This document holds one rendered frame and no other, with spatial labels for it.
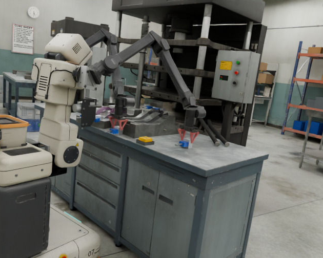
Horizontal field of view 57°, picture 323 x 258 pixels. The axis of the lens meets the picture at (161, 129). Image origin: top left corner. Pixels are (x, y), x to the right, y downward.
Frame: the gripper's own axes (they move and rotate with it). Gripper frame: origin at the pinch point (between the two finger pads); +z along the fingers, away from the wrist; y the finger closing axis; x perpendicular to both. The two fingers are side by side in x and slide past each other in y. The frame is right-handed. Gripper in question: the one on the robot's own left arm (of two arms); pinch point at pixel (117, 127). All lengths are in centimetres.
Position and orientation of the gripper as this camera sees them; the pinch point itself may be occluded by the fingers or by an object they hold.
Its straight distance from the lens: 198.7
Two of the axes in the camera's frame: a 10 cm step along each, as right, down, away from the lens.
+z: -1.1, 9.7, 2.1
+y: -7.4, -2.2, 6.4
